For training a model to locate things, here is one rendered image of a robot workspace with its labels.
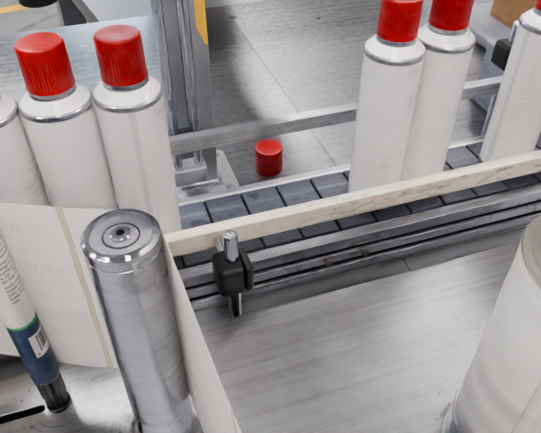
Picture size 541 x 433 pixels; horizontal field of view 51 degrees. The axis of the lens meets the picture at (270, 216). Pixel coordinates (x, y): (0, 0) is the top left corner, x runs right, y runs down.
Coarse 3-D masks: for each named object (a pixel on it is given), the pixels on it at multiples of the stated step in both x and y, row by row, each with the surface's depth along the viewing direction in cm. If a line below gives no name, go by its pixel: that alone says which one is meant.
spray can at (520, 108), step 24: (528, 24) 51; (528, 48) 52; (504, 72) 56; (528, 72) 53; (504, 96) 56; (528, 96) 55; (504, 120) 57; (528, 120) 56; (504, 144) 59; (528, 144) 58
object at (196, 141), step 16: (480, 80) 60; (496, 80) 60; (464, 96) 59; (480, 96) 60; (304, 112) 55; (320, 112) 55; (336, 112) 55; (352, 112) 56; (224, 128) 53; (240, 128) 53; (256, 128) 53; (272, 128) 54; (288, 128) 54; (304, 128) 55; (176, 144) 52; (192, 144) 52; (208, 144) 53; (224, 144) 53
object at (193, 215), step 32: (448, 160) 63; (256, 192) 59; (288, 192) 59; (320, 192) 59; (448, 192) 59; (480, 192) 59; (192, 224) 55; (320, 224) 55; (352, 224) 55; (192, 256) 52
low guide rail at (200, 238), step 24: (456, 168) 56; (480, 168) 56; (504, 168) 57; (528, 168) 58; (360, 192) 53; (384, 192) 54; (408, 192) 55; (432, 192) 56; (264, 216) 51; (288, 216) 51; (312, 216) 52; (336, 216) 53; (168, 240) 49; (192, 240) 49; (240, 240) 51
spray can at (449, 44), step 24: (456, 0) 46; (432, 24) 48; (456, 24) 47; (432, 48) 48; (456, 48) 48; (432, 72) 50; (456, 72) 49; (432, 96) 51; (456, 96) 51; (432, 120) 53; (408, 144) 55; (432, 144) 54; (408, 168) 57; (432, 168) 56
